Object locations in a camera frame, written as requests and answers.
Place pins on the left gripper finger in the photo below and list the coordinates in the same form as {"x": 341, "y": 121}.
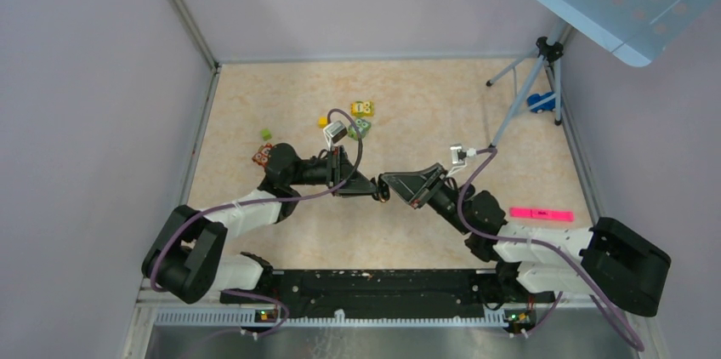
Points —
{"x": 350, "y": 171}
{"x": 359, "y": 189}

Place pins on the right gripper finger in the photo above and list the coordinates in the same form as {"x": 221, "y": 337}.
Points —
{"x": 413, "y": 189}
{"x": 431, "y": 172}

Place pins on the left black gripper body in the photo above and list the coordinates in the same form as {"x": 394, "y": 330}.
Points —
{"x": 324, "y": 171}

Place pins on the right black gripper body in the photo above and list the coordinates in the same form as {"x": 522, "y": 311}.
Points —
{"x": 445, "y": 201}

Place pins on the black earbud charging case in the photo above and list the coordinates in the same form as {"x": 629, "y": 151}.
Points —
{"x": 382, "y": 192}

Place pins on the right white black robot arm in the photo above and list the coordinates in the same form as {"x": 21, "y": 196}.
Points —
{"x": 608, "y": 259}

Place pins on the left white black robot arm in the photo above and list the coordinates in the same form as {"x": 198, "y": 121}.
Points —
{"x": 184, "y": 260}

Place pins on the green number block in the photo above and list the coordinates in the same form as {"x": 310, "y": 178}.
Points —
{"x": 359, "y": 129}

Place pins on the yellow number block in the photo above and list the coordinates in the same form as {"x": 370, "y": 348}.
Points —
{"x": 362, "y": 108}

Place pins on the red number block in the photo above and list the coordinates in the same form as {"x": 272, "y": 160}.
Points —
{"x": 262, "y": 155}

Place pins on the small green cube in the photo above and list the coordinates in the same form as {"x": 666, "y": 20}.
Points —
{"x": 266, "y": 134}

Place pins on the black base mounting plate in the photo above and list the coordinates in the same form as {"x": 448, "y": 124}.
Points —
{"x": 396, "y": 294}

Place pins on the pink marker pen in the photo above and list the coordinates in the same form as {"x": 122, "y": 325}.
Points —
{"x": 542, "y": 214}

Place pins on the blue toy car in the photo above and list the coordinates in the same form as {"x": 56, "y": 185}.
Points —
{"x": 538, "y": 103}

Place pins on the light blue tripod stand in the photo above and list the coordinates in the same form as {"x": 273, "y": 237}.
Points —
{"x": 547, "y": 53}

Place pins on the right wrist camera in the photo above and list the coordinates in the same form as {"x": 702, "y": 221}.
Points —
{"x": 459, "y": 156}

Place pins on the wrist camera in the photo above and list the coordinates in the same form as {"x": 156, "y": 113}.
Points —
{"x": 459, "y": 156}
{"x": 333, "y": 133}

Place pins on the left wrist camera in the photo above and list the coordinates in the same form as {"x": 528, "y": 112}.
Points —
{"x": 333, "y": 133}

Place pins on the white cable duct strip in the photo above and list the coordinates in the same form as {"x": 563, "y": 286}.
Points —
{"x": 244, "y": 317}

